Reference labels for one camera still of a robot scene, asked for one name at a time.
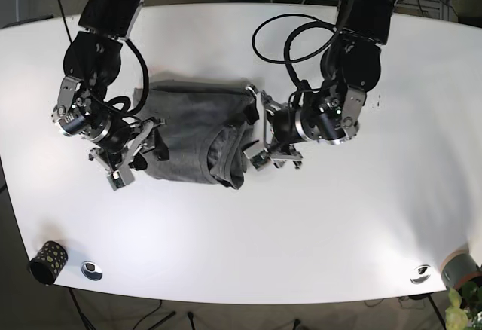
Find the right silver table grommet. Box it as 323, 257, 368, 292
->
409, 264, 432, 285

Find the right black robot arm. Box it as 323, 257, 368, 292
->
52, 0, 169, 190

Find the left silver table grommet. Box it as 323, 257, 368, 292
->
81, 261, 103, 281

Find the green potted plant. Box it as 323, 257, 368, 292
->
445, 280, 481, 330

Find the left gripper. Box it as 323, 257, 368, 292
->
243, 84, 303, 171

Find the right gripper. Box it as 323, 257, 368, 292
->
88, 117, 169, 191

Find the grey flower pot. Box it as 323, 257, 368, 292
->
441, 250, 481, 290

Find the black gold-dotted cup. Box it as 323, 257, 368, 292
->
28, 241, 69, 286

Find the silver table grommet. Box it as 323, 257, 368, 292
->
81, 261, 103, 281
409, 264, 432, 285

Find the grey heather T-shirt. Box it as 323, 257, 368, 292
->
139, 80, 259, 190

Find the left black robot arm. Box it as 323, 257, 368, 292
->
243, 0, 397, 170

